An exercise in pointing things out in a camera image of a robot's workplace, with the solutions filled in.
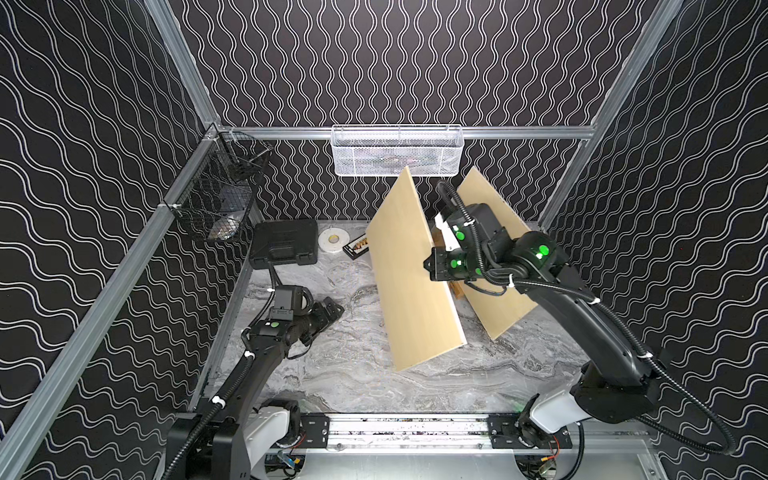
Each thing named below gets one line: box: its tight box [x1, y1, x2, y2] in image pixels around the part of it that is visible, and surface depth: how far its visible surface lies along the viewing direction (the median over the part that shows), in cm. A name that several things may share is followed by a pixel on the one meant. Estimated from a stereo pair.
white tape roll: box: [318, 225, 350, 253], surface depth 116 cm
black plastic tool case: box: [249, 219, 318, 270], surface depth 108 cm
